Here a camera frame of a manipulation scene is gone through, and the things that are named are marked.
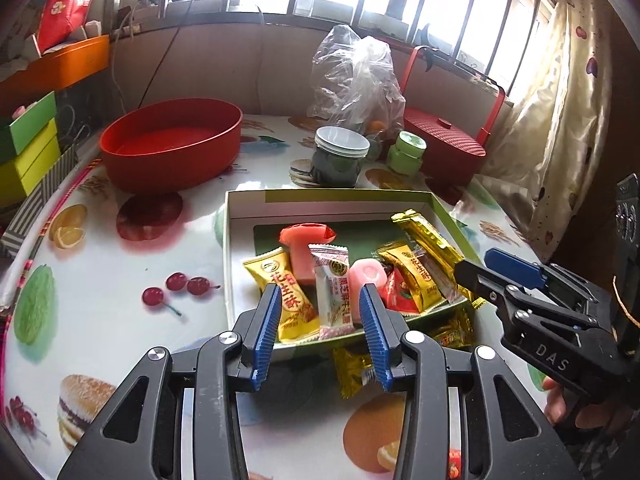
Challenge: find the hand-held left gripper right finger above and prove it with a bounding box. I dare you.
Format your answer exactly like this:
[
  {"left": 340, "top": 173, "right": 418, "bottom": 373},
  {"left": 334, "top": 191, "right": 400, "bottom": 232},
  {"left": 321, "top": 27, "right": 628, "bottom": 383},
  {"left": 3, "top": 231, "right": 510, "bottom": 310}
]
[{"left": 359, "top": 282, "right": 583, "bottom": 480}]

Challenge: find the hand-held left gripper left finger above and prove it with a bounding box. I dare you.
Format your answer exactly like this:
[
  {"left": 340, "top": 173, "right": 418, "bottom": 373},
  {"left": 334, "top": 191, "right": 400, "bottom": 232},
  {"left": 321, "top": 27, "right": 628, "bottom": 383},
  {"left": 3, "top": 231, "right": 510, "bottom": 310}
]
[{"left": 57, "top": 282, "right": 283, "bottom": 480}]

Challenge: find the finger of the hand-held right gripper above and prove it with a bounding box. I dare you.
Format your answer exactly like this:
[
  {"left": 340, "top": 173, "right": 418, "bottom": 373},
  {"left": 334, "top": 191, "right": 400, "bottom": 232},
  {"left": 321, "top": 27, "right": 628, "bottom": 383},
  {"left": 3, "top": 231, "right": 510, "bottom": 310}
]
[
  {"left": 484, "top": 247, "right": 598, "bottom": 306},
  {"left": 453, "top": 259, "right": 608, "bottom": 333}
]

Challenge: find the yellow snack packet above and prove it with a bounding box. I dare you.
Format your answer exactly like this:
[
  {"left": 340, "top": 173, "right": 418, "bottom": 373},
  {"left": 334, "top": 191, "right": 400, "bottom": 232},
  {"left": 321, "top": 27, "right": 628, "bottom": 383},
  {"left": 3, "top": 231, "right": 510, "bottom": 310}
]
[
  {"left": 332, "top": 347, "right": 381, "bottom": 401},
  {"left": 376, "top": 240, "right": 448, "bottom": 313},
  {"left": 242, "top": 247, "right": 321, "bottom": 345}
]

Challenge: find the red and black snack packet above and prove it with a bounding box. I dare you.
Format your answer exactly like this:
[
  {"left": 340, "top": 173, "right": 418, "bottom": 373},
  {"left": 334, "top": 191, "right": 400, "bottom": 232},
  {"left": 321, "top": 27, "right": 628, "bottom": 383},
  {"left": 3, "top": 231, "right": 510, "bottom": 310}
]
[{"left": 381, "top": 260, "right": 421, "bottom": 315}]

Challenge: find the long gold snack packet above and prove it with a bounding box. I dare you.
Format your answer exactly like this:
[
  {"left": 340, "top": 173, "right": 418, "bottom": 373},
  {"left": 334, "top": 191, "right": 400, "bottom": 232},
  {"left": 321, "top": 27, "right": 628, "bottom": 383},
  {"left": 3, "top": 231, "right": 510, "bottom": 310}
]
[{"left": 390, "top": 209, "right": 488, "bottom": 311}]

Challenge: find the pink jelly cup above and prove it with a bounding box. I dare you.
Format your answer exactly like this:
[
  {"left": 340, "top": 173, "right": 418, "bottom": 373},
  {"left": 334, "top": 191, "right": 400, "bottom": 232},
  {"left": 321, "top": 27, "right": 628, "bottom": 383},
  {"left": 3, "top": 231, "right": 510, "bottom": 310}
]
[{"left": 347, "top": 258, "right": 388, "bottom": 328}]

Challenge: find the white and red snack packet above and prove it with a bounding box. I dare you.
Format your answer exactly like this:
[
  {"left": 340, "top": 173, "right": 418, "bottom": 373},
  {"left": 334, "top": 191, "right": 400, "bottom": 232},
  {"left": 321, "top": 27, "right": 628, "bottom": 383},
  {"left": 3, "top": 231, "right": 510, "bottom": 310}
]
[{"left": 307, "top": 243, "right": 361, "bottom": 341}]

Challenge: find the green and white cardboard box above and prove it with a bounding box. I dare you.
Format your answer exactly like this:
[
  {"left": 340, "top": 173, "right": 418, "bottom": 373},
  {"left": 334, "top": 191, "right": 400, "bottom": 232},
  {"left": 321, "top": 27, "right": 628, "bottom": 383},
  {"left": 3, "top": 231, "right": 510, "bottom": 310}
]
[{"left": 221, "top": 188, "right": 488, "bottom": 358}]

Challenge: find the person's right forearm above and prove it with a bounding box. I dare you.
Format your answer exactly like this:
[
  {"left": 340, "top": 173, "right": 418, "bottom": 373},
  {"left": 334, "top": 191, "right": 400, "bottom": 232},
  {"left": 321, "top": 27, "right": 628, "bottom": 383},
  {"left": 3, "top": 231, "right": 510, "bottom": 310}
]
[{"left": 565, "top": 422, "right": 640, "bottom": 480}]

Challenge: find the person's right hand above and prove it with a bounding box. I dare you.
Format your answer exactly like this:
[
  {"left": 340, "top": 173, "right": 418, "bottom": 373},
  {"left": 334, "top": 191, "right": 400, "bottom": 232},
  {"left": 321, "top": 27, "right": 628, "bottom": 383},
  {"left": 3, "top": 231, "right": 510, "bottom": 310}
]
[{"left": 542, "top": 377, "right": 635, "bottom": 433}]

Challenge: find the pink wrapped candy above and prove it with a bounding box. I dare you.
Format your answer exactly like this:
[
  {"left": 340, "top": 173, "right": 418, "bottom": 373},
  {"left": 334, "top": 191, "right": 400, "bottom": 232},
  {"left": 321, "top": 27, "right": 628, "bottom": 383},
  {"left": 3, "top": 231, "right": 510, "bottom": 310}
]
[{"left": 278, "top": 222, "right": 337, "bottom": 286}]

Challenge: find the cream printed curtain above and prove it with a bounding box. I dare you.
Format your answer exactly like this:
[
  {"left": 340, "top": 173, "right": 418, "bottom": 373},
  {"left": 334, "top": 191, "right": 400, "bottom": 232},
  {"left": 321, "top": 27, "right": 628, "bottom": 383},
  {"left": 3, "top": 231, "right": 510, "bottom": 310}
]
[{"left": 480, "top": 0, "right": 616, "bottom": 261}]

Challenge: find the small green jar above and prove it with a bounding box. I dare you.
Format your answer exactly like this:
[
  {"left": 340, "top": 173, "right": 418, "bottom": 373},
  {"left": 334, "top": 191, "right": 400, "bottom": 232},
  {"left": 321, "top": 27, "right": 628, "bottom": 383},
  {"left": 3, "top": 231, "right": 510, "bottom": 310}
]
[{"left": 386, "top": 131, "right": 427, "bottom": 176}]

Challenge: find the red basket with lid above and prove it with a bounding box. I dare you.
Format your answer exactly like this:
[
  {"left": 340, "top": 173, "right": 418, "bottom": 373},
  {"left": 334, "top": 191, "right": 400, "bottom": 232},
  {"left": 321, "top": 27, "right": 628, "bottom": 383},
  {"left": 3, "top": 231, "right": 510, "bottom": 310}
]
[{"left": 400, "top": 45, "right": 508, "bottom": 188}]

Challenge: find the glass jar with white lid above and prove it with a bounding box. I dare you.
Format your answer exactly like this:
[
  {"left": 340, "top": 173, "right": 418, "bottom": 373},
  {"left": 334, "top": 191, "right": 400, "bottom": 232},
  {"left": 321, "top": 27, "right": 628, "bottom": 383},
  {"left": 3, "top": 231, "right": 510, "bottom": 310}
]
[{"left": 310, "top": 126, "right": 371, "bottom": 188}]

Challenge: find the red oval bowl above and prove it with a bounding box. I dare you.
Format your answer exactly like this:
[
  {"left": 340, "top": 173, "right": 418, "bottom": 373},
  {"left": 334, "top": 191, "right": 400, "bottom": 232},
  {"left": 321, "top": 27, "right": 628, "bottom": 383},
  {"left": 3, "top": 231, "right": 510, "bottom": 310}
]
[{"left": 98, "top": 98, "right": 244, "bottom": 194}]

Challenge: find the clear plastic bag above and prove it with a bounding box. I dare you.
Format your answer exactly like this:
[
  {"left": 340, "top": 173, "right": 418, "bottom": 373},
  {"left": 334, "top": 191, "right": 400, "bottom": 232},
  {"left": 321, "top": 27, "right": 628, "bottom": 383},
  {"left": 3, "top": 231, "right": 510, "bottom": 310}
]
[{"left": 306, "top": 24, "right": 407, "bottom": 136}]

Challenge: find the black and white striped box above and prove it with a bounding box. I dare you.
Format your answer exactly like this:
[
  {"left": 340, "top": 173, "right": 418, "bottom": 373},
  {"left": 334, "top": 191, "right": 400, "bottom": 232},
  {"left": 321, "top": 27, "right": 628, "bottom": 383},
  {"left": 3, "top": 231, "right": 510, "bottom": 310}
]
[{"left": 0, "top": 157, "right": 103, "bottom": 261}]

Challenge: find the yellow-green box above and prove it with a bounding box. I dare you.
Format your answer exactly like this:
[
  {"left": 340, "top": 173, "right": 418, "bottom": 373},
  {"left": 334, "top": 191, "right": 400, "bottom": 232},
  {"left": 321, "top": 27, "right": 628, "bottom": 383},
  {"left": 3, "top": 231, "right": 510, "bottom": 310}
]
[{"left": 0, "top": 120, "right": 62, "bottom": 206}]

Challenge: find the orange box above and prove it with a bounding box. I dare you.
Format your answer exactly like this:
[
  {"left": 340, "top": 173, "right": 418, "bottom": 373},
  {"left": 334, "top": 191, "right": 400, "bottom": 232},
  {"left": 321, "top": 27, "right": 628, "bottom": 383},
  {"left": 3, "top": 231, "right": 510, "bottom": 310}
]
[{"left": 0, "top": 34, "right": 111, "bottom": 108}]

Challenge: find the red snack bag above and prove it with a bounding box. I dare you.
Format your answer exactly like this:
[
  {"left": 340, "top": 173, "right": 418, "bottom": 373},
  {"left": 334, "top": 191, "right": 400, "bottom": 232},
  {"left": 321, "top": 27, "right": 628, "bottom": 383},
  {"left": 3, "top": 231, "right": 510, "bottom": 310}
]
[{"left": 36, "top": 0, "right": 108, "bottom": 53}]

